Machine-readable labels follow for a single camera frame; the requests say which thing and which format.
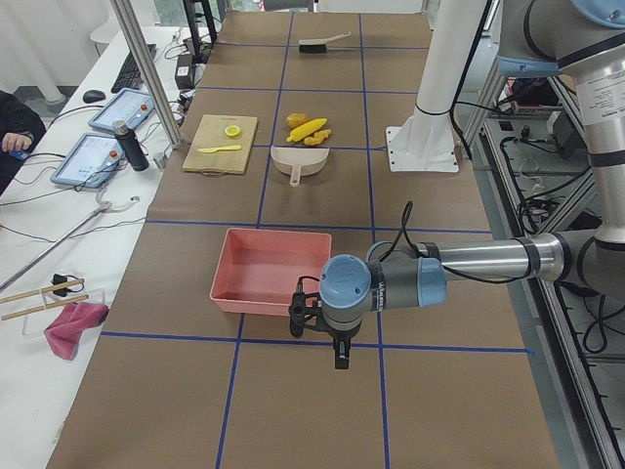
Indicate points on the yellow toy knife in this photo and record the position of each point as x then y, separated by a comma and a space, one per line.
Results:
221, 148

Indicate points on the yellow toy corn cob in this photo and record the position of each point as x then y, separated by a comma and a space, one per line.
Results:
306, 129

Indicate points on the person's hand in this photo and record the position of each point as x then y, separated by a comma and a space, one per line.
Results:
16, 142

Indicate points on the bamboo cutting board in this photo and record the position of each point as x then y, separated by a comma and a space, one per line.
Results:
210, 133

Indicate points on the beige plastic dustpan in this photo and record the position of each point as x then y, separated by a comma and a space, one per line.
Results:
298, 162

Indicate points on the brown toy potato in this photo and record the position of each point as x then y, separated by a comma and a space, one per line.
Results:
296, 119

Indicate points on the pink plastic bin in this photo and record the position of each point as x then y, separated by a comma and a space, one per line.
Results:
258, 270

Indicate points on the far blue teach pendant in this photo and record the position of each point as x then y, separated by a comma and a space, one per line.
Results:
132, 107

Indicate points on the black power adapter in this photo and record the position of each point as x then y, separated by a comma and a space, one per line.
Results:
185, 72

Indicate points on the blue teach pendant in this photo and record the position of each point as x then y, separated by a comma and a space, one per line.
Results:
90, 162
132, 107

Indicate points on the beige brush black bristles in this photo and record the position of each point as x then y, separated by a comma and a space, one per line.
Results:
319, 45

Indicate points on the black keyboard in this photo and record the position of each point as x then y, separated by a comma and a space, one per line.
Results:
128, 76

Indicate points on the near blue teach pendant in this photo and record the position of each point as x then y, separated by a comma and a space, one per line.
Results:
90, 162

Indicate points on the black water bottle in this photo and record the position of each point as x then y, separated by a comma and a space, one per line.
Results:
128, 141

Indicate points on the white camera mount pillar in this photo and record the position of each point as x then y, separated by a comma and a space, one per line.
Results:
425, 141

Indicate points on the tan toy ginger root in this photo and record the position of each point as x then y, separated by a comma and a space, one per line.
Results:
317, 138

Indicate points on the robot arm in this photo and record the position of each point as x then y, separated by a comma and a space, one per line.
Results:
582, 39

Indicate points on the metal rod tool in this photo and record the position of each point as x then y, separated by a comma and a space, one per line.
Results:
104, 206

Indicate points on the wooden stick frame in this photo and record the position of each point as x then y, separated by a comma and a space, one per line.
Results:
53, 296

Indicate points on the black computer mouse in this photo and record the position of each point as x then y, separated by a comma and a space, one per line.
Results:
93, 96

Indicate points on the aluminium frame post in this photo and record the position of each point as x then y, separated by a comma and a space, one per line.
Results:
136, 42

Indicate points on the pink cloth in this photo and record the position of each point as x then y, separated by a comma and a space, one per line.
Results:
64, 333

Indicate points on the yellow toy lemon slice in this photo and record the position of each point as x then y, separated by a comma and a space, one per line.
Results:
232, 131

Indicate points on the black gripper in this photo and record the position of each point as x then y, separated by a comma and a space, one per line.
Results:
339, 338

